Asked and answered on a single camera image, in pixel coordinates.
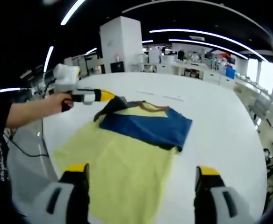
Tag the blue plastic crate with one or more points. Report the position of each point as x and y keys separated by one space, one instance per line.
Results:
x=230 y=72

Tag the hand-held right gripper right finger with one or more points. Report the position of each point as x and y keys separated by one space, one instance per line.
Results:
x=218 y=200

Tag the yellow and blue garment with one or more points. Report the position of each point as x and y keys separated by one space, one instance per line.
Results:
x=127 y=163

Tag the white counter cabinets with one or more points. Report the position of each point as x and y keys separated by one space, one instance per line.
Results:
x=209 y=75

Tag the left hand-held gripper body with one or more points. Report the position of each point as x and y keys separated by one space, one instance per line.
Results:
x=65 y=78

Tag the small black monitor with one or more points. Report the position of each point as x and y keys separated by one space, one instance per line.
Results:
x=117 y=67

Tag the ceiling light strips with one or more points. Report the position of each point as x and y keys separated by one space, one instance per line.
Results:
x=72 y=11

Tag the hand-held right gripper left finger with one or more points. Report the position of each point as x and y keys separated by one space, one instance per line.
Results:
x=57 y=198

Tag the white square pillar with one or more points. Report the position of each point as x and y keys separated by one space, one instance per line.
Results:
x=121 y=44

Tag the person's left hand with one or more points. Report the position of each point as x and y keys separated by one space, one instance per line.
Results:
x=54 y=103

